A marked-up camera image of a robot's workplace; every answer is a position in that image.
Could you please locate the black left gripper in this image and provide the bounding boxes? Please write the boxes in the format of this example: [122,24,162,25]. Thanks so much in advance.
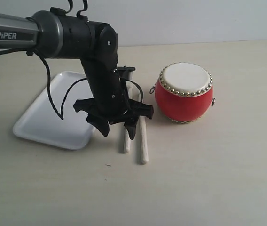
[73,87,153,140]

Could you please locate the wooden drumstick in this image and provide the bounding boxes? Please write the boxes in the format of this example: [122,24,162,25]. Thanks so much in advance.
[136,94,149,165]
[123,85,133,153]

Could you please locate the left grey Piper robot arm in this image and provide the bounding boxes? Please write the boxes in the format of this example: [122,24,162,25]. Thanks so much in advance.
[0,7,154,139]

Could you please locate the small red drum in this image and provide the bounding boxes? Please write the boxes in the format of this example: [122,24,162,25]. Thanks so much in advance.
[149,62,216,124]

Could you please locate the white rectangular plastic tray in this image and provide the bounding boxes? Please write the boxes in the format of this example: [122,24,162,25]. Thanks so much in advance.
[13,71,94,150]

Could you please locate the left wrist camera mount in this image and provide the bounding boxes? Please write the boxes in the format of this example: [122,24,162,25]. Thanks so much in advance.
[116,66,136,80]

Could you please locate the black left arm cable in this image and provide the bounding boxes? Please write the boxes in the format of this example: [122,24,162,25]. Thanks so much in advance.
[0,44,87,121]

